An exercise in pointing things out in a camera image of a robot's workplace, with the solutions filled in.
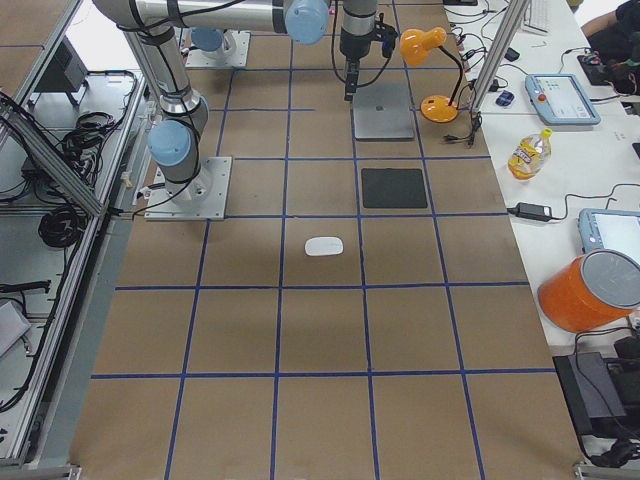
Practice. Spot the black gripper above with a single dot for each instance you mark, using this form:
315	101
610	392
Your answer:
354	44

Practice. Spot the white computer mouse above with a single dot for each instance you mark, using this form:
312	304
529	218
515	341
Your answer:
323	246

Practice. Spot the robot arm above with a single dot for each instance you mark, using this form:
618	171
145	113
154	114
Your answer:
357	25
174	143

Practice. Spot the black mousepad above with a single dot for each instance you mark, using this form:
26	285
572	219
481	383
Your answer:
392	188

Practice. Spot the silver closed laptop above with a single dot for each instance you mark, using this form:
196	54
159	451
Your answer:
382	113

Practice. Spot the dark blue small pouch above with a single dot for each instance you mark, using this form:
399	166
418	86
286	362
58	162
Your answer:
505	99

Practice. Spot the white keyboard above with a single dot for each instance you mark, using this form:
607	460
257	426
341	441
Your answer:
535	19

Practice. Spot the yellow drink bottle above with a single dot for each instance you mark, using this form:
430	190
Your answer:
530	155

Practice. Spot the blue teach pendant far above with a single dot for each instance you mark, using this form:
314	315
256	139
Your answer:
560	100

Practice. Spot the blue teach pendant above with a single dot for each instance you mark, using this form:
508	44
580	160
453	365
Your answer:
560	100
610	229

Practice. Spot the black power adapter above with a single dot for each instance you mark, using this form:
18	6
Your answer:
531	211

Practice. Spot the blue teach pendant near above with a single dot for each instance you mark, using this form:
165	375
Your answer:
610	229

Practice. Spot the orange bucket with grey lid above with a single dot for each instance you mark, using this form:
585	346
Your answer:
593	290

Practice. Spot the black box on table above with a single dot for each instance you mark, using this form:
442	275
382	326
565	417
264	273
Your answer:
588	390

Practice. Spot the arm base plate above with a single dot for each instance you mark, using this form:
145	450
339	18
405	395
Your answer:
204	198
228	51

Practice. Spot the aluminium frame post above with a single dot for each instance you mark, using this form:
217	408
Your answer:
503	37

